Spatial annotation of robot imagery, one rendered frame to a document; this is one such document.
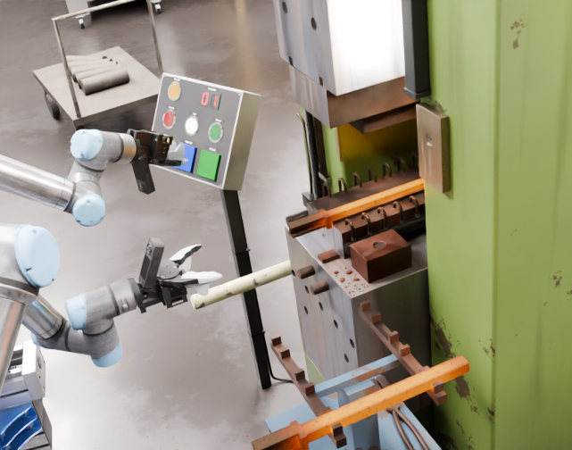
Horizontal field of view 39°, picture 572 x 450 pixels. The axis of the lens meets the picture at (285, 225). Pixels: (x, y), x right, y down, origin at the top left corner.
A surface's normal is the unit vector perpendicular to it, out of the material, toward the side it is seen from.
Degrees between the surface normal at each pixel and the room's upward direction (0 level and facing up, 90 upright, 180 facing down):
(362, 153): 90
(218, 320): 0
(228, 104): 60
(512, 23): 90
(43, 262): 86
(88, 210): 90
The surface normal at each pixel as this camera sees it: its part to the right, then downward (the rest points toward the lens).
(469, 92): -0.90, 0.32
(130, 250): -0.13, -0.84
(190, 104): -0.62, -0.01
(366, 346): 0.40, 0.44
